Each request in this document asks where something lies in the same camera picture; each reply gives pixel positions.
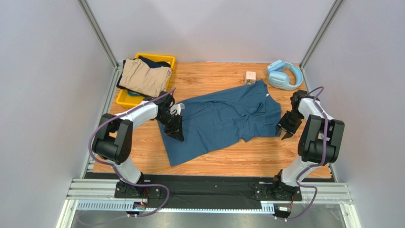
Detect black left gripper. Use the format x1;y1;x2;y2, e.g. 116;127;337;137
156;112;185;142

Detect blue t-shirt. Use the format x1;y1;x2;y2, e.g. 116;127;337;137
159;80;281;166

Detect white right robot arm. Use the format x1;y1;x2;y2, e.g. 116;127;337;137
271;90;345;200

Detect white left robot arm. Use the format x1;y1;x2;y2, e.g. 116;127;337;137
89;91;185;198

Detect light blue headphones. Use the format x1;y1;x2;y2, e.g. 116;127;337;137
267;60;304;91

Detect yellow plastic bin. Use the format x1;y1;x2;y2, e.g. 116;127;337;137
116;53;175;108

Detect pink power adapter cube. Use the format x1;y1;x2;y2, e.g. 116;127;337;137
244;71;257;85

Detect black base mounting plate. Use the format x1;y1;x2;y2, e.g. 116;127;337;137
85;173;302;209

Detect black folded t-shirt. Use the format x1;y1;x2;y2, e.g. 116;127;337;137
116;56;172;99

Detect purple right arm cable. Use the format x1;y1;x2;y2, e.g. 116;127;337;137
275;86;329;221

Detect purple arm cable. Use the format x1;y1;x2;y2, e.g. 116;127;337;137
275;86;329;221
87;87;176;218

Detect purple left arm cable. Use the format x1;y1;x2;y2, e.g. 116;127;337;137
87;87;176;218

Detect aluminium right corner post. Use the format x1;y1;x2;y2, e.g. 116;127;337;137
299;0;345;70

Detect aluminium corner post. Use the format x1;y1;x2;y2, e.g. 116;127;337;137
78;0;119;69
299;0;345;70

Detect aluminium front frame rail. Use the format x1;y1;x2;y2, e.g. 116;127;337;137
67;179;353;213

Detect aluminium left corner post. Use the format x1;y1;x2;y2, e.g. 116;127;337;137
78;0;119;69

